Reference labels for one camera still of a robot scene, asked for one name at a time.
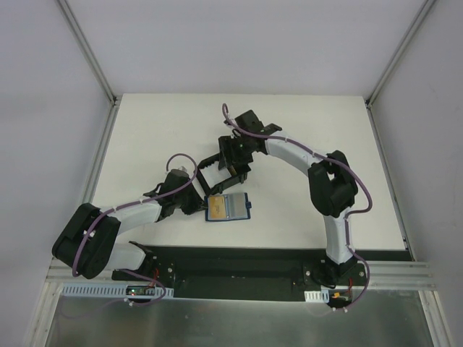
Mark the black plastic card rack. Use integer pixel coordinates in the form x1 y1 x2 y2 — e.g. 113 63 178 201
197 153 251 197

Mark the blue leather card holder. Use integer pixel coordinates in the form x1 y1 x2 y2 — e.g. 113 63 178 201
205 192 252 222

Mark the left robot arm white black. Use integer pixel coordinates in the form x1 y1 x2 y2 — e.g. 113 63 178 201
51 169 206 281

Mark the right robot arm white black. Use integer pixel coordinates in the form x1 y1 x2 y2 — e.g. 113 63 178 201
219 103 358 288

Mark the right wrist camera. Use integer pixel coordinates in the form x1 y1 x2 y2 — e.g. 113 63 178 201
224 117 237 129

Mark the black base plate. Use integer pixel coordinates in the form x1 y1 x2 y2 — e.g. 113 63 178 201
111 244 366 301

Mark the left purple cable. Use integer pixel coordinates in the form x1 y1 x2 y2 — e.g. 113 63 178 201
59 153 198 319

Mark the purple cable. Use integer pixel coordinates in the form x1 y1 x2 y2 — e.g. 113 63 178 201
221 103 373 314
59 153 198 319

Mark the left aluminium frame post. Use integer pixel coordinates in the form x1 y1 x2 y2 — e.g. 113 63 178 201
55 0 118 105

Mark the aluminium frame post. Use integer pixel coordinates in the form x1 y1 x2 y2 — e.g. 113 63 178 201
365 0 438 109
55 0 118 105

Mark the right white cable duct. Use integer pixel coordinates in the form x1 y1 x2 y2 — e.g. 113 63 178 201
304 288 330 304

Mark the white cable duct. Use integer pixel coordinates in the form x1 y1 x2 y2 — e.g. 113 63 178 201
61 283 174 300
304 288 330 304

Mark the left white cable duct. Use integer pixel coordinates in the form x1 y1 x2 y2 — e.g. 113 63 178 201
61 283 174 300

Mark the right aluminium frame post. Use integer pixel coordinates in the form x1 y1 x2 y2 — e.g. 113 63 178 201
365 0 438 109

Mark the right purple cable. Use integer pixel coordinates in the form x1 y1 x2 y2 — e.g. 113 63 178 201
221 103 373 314

